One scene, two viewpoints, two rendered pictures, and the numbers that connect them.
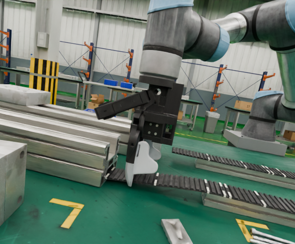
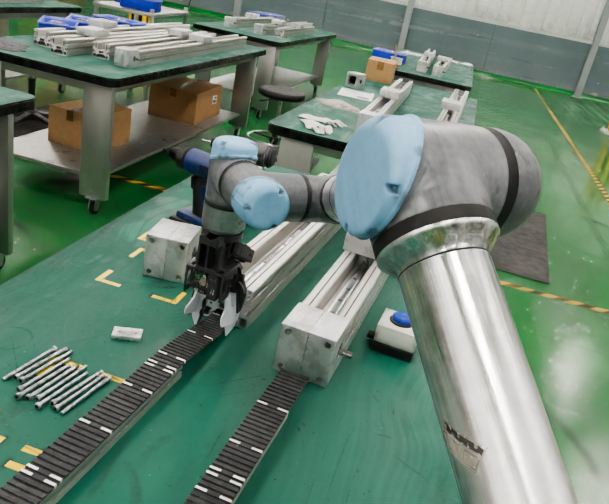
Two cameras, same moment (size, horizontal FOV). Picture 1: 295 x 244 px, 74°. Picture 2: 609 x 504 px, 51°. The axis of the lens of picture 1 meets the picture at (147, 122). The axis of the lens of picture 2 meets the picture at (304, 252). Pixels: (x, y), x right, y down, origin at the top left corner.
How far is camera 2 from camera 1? 1.24 m
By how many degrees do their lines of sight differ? 92
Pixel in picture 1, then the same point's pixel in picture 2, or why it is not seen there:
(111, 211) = (164, 314)
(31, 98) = (352, 243)
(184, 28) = (210, 179)
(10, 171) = (169, 250)
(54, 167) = not seen: hidden behind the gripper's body
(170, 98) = (203, 247)
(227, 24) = not seen: hidden behind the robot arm
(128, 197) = (183, 325)
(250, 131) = not seen: outside the picture
